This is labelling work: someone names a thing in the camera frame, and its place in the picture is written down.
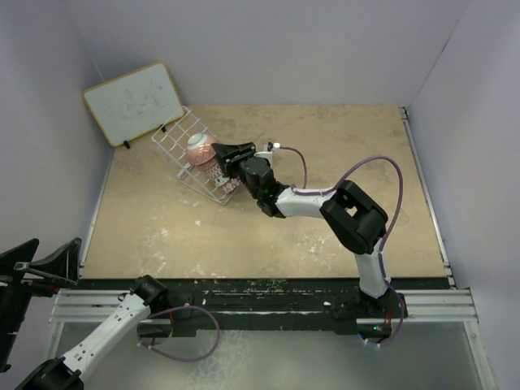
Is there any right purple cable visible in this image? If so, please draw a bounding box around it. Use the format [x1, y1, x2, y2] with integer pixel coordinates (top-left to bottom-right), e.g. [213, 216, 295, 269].
[279, 145, 407, 349]

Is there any brown lattice pattern bowl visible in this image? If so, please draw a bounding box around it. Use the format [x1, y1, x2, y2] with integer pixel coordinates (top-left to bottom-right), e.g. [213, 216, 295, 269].
[205, 164, 222, 180]

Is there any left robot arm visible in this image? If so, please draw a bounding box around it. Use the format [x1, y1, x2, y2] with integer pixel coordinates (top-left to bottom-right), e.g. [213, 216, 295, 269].
[1, 237, 167, 389]

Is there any blue patterned bowl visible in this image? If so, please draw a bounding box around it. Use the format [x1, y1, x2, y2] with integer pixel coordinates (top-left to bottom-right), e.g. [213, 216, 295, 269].
[213, 175, 230, 188]

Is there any pink dotted bowl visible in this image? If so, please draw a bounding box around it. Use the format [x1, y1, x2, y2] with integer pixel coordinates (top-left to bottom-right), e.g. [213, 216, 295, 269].
[186, 133, 218, 166]

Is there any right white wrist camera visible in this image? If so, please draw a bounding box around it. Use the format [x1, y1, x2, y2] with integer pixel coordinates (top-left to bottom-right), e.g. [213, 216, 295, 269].
[255, 141, 281, 161]

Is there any white wire dish rack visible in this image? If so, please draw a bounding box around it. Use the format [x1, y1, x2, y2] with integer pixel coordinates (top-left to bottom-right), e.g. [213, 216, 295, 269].
[152, 107, 236, 205]

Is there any yellow framed whiteboard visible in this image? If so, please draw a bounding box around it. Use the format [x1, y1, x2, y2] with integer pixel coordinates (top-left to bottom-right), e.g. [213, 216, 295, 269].
[82, 62, 184, 147]

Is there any red white patterned bowl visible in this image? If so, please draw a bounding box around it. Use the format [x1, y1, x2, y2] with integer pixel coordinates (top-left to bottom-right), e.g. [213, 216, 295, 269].
[220, 179, 241, 194]

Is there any black mounting base rail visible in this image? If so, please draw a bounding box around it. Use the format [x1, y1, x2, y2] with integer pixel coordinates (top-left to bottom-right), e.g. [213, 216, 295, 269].
[80, 278, 407, 338]

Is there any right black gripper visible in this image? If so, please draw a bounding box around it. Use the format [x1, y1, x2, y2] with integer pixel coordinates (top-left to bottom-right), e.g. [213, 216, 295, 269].
[213, 143, 262, 201]

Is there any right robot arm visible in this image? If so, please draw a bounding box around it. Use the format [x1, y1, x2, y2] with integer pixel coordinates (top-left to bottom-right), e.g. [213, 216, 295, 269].
[211, 142, 391, 318]

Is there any black floral bowl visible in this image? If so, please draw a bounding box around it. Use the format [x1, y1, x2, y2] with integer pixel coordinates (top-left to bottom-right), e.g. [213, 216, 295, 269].
[197, 158, 217, 171]

